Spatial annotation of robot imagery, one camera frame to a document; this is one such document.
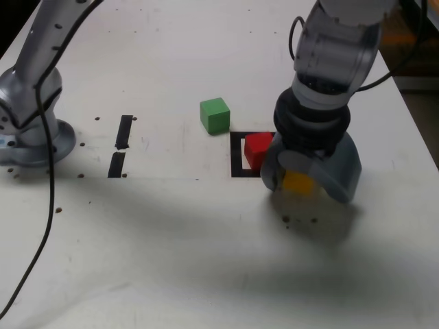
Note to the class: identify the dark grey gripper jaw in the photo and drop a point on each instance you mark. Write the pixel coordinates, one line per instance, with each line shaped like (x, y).
(271, 171)

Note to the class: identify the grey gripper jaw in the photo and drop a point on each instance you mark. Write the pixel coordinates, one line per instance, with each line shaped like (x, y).
(343, 171)

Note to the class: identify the yellow cube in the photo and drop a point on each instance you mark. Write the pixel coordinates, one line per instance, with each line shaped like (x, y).
(297, 181)

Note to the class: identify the red cube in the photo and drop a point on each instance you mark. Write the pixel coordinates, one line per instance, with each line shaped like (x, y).
(257, 145)

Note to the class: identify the green cube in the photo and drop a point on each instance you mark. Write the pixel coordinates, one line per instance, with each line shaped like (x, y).
(214, 116)

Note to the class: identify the black tape square outline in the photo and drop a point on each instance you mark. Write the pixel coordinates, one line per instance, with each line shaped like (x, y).
(236, 154)

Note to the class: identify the brown wooden furniture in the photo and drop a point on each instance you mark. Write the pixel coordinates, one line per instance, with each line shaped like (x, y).
(399, 37)

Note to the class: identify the black tape strip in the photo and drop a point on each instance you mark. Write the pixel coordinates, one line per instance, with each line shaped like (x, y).
(123, 133)

